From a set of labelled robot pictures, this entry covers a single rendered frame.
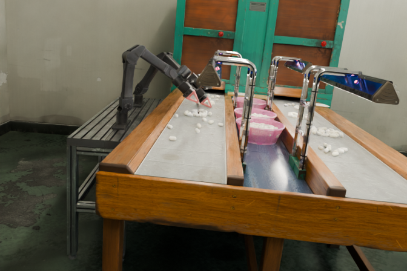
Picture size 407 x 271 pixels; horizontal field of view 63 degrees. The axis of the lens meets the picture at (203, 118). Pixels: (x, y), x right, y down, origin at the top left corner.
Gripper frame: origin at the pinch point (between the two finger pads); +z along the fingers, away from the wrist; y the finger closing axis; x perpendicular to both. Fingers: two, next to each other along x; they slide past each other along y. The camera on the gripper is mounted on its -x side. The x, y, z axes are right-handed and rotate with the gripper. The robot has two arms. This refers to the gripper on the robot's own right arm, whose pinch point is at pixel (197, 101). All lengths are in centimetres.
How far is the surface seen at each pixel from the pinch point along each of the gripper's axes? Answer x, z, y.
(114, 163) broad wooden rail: 17, -12, -97
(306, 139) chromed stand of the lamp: -33, 35, -71
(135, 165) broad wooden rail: 14, -7, -93
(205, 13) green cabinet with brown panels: -41, -40, 84
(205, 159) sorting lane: 0, 12, -78
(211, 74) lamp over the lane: -26, -11, -92
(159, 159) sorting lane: 11, -1, -84
